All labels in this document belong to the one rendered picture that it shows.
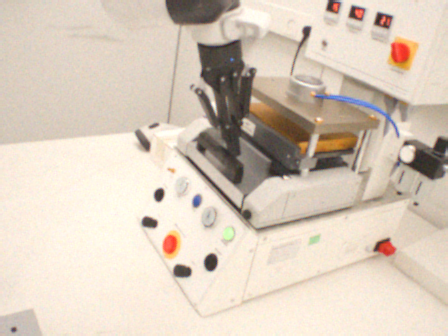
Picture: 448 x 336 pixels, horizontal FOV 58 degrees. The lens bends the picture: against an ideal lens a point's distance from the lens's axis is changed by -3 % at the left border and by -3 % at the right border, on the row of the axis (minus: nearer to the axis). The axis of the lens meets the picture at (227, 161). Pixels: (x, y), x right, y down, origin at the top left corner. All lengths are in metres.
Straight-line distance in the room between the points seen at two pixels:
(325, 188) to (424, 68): 0.29
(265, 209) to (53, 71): 1.67
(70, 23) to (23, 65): 0.30
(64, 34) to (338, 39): 1.49
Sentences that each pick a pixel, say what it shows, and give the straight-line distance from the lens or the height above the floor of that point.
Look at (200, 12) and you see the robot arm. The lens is 0.57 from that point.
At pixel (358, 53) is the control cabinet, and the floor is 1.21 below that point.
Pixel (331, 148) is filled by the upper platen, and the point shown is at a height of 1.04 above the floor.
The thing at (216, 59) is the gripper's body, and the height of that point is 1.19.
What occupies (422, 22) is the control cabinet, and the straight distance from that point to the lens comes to 0.87.
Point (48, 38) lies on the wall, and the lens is 2.17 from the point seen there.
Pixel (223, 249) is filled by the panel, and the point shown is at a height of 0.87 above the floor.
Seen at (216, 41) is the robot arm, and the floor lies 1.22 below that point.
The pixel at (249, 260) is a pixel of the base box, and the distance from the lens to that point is 0.76.
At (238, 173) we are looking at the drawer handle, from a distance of 0.76.
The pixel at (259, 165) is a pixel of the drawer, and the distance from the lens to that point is 0.81.
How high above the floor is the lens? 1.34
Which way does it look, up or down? 26 degrees down
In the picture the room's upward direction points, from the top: 11 degrees clockwise
